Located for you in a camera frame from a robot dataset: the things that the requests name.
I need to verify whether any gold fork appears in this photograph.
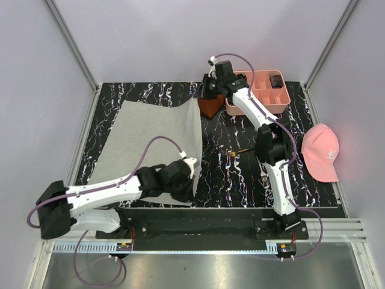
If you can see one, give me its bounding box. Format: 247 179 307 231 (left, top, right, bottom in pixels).
226 148 254 157
258 162 269 187

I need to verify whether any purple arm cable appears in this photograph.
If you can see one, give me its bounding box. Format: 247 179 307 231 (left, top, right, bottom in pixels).
207 52 324 261
26 135 187 287

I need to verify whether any dark patterned item in tray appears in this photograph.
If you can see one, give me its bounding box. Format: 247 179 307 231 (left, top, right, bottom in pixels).
269 74 284 89

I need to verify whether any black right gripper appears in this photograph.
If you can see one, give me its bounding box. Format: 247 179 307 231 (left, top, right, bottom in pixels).
194 74 223 101

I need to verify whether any grey cloth napkin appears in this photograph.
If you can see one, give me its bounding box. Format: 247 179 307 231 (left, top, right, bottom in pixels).
87 99 203 207

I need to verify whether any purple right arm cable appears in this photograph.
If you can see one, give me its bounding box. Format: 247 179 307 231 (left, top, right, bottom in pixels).
207 52 324 261

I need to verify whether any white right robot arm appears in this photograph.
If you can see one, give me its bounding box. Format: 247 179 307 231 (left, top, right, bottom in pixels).
201 57 301 239

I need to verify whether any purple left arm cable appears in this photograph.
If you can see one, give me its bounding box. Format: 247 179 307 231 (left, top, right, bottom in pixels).
26 135 187 287

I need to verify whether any pink baseball cap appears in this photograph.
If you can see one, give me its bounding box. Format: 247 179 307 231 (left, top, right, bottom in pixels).
301 123 339 182

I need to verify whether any aluminium frame rail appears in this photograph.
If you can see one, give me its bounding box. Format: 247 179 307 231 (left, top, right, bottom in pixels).
40 218 368 243

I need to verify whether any pink compartment organizer tray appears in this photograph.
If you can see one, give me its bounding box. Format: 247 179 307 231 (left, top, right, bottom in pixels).
225 70 291 116

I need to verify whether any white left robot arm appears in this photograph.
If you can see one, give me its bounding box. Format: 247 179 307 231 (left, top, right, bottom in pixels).
35 157 199 240

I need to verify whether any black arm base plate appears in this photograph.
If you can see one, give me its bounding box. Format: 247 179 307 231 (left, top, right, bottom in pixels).
96 219 309 240

